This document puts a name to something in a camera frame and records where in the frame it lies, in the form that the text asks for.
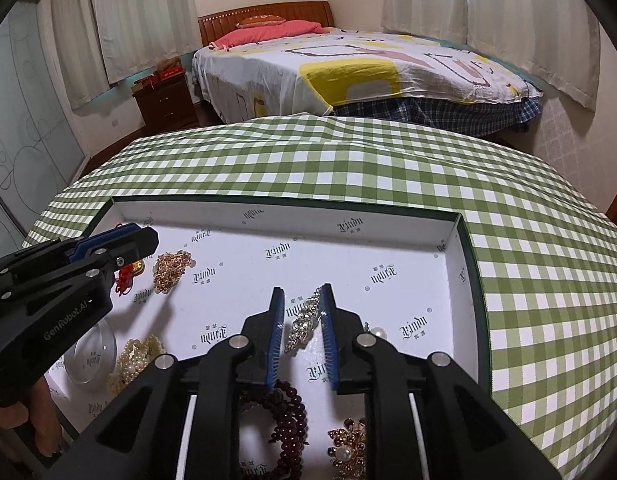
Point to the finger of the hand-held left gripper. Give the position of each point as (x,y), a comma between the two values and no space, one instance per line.
(103,240)
(138,242)

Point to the wide cream window curtain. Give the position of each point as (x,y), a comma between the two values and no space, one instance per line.
(138,10)

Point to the long cream curtain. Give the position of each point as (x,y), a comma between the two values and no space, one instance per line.
(528,25)

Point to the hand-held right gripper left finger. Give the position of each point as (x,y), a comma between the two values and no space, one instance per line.
(273,340)

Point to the white translucent bangle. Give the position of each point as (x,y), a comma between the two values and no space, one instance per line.
(88,377)

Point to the narrow cream curtain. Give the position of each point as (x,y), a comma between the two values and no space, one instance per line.
(76,35)

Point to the gold pearl flower brooch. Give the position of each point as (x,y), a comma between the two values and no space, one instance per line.
(346,452)

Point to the dark wooden nightstand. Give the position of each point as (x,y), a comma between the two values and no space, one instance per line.
(166,105)

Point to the wooden bed headboard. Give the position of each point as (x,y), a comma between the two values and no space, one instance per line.
(223,22)

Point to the dark green shallow box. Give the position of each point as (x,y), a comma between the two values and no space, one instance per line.
(388,260)

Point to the green checked tablecloth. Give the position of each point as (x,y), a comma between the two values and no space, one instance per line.
(388,170)

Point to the bed with patterned cover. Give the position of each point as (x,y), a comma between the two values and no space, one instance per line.
(388,65)

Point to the orange cushion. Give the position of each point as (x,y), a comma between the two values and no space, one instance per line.
(261,21)

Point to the rhinestone hair clip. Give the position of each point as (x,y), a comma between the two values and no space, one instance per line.
(303,317)

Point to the frosted glass wardrobe door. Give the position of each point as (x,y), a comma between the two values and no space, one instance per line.
(23,125)

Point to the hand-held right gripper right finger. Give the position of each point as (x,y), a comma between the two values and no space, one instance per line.
(329,340)

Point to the pink pillow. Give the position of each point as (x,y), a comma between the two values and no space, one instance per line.
(268,32)

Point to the red gift boxes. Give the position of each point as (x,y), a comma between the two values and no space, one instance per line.
(163,72)

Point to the long red knot charm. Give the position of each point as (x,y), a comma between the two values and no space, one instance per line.
(124,280)

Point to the person's left hand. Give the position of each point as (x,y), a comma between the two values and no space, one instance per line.
(46,420)

